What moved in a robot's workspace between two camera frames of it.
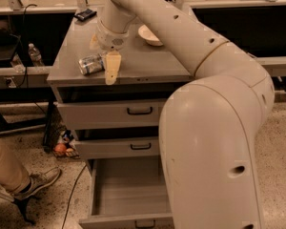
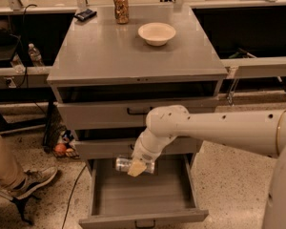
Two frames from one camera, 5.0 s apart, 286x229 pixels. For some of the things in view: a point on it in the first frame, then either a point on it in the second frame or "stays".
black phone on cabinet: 85,14 stays
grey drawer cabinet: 117,126 stays
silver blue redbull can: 91,64 → 123,163
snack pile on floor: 65,145 stays
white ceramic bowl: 146,34 stays
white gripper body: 111,40 → 145,154
